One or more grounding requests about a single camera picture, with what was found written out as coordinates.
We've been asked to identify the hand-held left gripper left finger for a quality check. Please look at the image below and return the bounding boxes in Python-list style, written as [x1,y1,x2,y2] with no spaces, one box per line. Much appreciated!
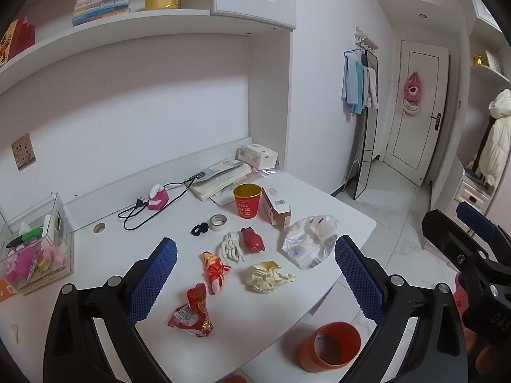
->
[43,237,178,383]

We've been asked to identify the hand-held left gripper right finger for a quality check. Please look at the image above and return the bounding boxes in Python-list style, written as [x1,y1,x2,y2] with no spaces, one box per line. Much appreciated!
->
[334,235,469,383]

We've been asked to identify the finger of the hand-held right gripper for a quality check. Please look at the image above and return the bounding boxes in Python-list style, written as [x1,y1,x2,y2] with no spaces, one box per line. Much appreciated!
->
[422,208,496,288]
[456,201,511,262]

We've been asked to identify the red snack packet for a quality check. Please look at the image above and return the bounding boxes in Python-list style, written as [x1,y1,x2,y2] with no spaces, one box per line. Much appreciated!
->
[166,283,213,338]

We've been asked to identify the printed clear plastic bag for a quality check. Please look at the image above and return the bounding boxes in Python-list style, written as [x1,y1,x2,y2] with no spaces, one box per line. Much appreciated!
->
[282,214,339,270]

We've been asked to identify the orange waste bin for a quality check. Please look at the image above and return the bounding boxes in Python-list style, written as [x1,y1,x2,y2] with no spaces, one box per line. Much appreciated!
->
[297,321,362,372]

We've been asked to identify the white string wrapper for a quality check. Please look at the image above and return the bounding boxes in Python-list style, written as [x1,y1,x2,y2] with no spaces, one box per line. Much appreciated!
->
[221,231,247,264]

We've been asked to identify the yellow paper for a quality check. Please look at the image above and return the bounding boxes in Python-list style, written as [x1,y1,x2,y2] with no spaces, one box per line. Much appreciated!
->
[240,260,297,294]

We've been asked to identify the white drawer cabinet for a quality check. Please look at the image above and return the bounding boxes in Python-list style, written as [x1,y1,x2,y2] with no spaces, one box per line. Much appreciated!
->
[447,168,496,224]

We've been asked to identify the red candy wrapper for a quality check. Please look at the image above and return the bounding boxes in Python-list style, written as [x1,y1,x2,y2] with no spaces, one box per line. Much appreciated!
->
[202,251,232,295]

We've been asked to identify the white down coat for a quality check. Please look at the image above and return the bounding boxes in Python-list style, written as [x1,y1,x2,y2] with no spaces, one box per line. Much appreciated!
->
[477,89,511,188]

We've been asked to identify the pink white tape dispenser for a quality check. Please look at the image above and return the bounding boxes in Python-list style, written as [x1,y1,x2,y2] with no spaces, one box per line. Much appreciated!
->
[148,184,169,211]

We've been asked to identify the white door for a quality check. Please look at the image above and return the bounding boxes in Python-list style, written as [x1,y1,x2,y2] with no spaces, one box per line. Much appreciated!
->
[385,40,450,187]

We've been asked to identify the small cardboard box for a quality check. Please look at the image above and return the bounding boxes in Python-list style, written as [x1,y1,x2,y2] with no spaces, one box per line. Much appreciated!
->
[262,184,292,228]

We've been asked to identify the black framed standing mirror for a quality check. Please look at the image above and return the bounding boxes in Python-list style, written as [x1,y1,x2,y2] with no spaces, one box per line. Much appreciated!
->
[353,48,380,200]

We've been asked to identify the white tube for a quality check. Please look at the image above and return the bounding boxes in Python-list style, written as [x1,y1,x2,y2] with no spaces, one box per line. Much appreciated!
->
[43,214,60,244]

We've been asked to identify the stack of books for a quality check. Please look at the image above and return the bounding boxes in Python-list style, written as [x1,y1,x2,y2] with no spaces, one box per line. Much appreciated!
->
[191,160,252,202]

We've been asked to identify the red paper cup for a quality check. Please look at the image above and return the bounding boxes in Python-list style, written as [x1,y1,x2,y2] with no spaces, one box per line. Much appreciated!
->
[233,183,263,219]

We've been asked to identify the green marker pen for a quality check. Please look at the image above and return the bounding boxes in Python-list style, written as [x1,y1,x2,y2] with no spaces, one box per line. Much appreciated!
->
[6,227,44,248]

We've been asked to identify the pink toy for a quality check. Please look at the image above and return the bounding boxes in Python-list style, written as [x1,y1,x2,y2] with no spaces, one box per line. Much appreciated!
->
[4,247,44,284]

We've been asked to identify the pink bag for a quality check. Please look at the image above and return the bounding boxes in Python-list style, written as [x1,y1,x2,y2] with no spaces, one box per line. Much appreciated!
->
[402,72,422,116]

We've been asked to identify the clear acrylic organizer box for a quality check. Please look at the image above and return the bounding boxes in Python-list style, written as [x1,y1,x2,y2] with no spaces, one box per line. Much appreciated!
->
[0,192,76,297]

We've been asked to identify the white tissue box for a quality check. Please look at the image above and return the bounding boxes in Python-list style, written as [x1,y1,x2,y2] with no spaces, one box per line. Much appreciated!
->
[237,144,279,169]

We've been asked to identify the hanging clothes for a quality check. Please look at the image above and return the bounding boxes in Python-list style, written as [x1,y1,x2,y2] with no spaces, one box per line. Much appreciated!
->
[341,50,379,120]

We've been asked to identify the black power cable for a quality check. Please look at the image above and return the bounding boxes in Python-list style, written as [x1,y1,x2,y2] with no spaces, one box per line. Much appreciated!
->
[118,169,208,231]

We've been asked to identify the brown wall socket cover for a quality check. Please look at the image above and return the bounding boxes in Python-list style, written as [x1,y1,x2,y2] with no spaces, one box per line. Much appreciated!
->
[11,133,36,171]

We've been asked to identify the white wall hook rack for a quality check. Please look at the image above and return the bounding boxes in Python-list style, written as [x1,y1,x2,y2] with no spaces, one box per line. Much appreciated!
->
[355,26,380,50]

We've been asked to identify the white wall shelf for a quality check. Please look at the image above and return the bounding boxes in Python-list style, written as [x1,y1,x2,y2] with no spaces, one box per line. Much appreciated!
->
[0,8,298,96]

